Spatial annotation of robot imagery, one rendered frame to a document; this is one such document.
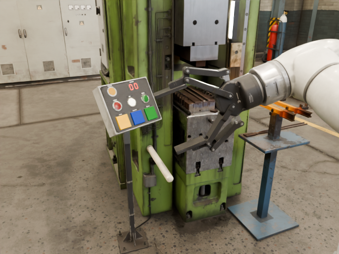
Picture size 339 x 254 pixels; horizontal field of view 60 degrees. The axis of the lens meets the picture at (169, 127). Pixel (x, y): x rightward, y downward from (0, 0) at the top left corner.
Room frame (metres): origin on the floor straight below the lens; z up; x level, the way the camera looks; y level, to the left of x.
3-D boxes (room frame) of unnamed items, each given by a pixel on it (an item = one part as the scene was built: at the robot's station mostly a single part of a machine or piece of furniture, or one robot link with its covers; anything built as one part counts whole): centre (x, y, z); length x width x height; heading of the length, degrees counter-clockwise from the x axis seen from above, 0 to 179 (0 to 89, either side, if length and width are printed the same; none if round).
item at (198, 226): (1.88, -0.24, 0.01); 0.58 x 0.39 x 0.01; 110
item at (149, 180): (1.92, 0.15, 0.36); 0.09 x 0.07 x 0.12; 110
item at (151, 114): (1.64, 0.11, 1.01); 0.07 x 0.05 x 0.07; 135
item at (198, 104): (2.13, -0.16, 0.96); 0.42 x 0.20 x 0.09; 20
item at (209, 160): (2.15, -0.20, 0.69); 0.56 x 0.38 x 0.45; 20
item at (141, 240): (1.66, 0.27, 0.05); 0.22 x 0.22 x 0.09; 20
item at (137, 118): (1.57, 0.18, 1.01); 0.07 x 0.05 x 0.07; 135
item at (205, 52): (2.13, -0.16, 1.32); 0.42 x 0.20 x 0.10; 20
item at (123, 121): (1.50, 0.26, 1.01); 0.07 x 0.05 x 0.07; 135
